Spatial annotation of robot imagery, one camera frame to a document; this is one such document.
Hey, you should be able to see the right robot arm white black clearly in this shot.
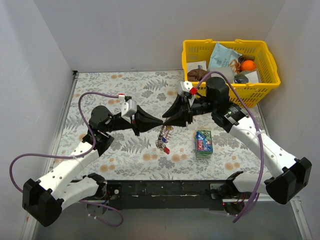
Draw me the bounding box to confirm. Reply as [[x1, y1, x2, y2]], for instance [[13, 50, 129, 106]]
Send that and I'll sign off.
[[163, 77, 312, 205]]

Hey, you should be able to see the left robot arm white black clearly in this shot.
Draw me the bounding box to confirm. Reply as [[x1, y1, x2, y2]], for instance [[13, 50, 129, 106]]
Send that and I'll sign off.
[[22, 105, 163, 227]]

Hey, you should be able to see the green sponge pack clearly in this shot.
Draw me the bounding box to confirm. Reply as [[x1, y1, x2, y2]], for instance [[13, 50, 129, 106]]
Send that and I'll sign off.
[[195, 130, 214, 158]]

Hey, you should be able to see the brown round item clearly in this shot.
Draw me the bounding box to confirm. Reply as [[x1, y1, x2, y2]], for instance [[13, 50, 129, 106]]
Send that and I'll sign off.
[[187, 68, 208, 82]]

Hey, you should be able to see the key with red tag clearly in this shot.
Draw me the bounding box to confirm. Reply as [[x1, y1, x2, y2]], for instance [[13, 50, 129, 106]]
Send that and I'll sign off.
[[163, 147, 170, 154]]

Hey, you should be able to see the floral table mat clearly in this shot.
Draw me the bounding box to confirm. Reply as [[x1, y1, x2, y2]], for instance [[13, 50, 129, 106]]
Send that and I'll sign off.
[[50, 70, 261, 180]]

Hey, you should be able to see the white paper in basket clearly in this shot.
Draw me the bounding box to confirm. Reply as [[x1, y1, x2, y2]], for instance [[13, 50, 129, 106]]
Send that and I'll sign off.
[[186, 60, 207, 73]]

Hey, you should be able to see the grey box in basket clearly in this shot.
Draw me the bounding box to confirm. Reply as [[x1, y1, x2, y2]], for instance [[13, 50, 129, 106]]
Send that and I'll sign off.
[[207, 66, 235, 83]]

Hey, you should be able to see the light blue pouch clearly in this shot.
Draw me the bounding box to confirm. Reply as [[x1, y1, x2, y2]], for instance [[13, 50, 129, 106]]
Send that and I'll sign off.
[[208, 42, 242, 68]]

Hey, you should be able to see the orange fruit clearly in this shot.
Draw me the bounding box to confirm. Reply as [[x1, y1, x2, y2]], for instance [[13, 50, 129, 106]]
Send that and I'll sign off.
[[240, 59, 256, 71]]

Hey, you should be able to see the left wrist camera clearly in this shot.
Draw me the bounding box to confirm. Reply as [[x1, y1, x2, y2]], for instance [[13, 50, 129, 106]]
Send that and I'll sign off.
[[121, 99, 138, 123]]

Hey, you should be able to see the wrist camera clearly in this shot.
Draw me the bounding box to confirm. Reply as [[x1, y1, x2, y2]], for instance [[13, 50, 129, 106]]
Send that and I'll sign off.
[[121, 99, 138, 123], [177, 81, 198, 106]]

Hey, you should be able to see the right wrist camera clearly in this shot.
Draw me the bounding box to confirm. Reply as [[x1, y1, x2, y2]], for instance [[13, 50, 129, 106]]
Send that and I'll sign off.
[[177, 81, 198, 106]]

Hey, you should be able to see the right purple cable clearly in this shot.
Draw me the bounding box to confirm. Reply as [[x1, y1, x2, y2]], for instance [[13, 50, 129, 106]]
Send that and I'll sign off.
[[194, 71, 266, 224]]

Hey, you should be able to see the purple cable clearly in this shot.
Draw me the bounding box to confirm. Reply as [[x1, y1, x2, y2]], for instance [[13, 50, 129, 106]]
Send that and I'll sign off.
[[194, 71, 266, 224], [9, 91, 126, 228]]

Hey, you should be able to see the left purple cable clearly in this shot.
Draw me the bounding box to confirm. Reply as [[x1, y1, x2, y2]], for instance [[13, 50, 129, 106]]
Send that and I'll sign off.
[[9, 91, 126, 228]]

